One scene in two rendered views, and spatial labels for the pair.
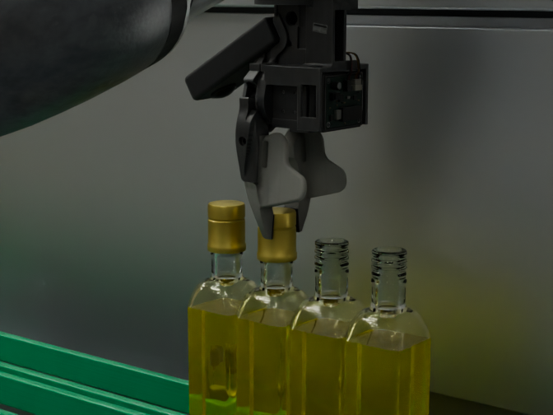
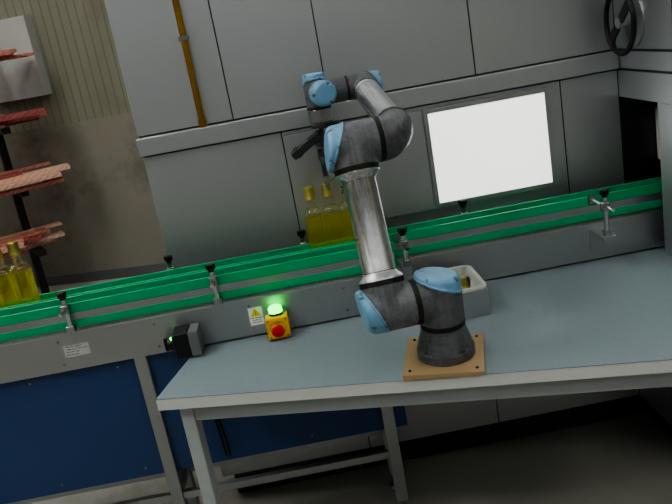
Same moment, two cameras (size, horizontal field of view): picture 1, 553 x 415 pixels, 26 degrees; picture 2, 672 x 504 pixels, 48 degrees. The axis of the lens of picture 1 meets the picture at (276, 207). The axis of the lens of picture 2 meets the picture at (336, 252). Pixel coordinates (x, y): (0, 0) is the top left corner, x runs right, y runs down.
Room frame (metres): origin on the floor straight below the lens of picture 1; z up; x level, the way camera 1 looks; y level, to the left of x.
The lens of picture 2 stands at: (-0.81, 1.50, 1.61)
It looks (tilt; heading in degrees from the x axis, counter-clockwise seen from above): 16 degrees down; 321
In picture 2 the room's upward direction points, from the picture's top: 10 degrees counter-clockwise
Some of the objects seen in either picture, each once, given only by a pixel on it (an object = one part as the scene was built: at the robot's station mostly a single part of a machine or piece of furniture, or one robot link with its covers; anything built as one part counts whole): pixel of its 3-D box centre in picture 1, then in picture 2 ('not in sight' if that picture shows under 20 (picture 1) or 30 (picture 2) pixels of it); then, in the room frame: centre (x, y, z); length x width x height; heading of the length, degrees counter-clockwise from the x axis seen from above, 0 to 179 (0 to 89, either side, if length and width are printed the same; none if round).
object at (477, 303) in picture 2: not in sight; (450, 292); (0.69, -0.13, 0.79); 0.27 x 0.17 x 0.08; 142
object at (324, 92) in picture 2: not in sight; (327, 91); (0.93, 0.02, 1.45); 0.11 x 0.11 x 0.08; 59
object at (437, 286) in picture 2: not in sight; (436, 295); (0.44, 0.19, 0.94); 0.13 x 0.12 x 0.14; 59
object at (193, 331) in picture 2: not in sight; (188, 341); (1.19, 0.52, 0.79); 0.08 x 0.08 x 0.08; 52
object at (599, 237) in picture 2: not in sight; (603, 222); (0.42, -0.59, 0.90); 0.17 x 0.05 x 0.23; 142
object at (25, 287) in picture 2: not in sight; (24, 283); (1.66, 0.81, 1.02); 0.06 x 0.06 x 0.28; 52
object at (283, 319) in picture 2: not in sight; (278, 325); (1.02, 0.30, 0.79); 0.07 x 0.07 x 0.07; 52
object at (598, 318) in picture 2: not in sight; (454, 280); (0.86, -0.34, 0.73); 1.58 x 1.52 x 0.04; 38
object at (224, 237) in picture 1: (226, 226); (309, 192); (1.07, 0.05, 1.14); 0.04 x 0.04 x 0.04
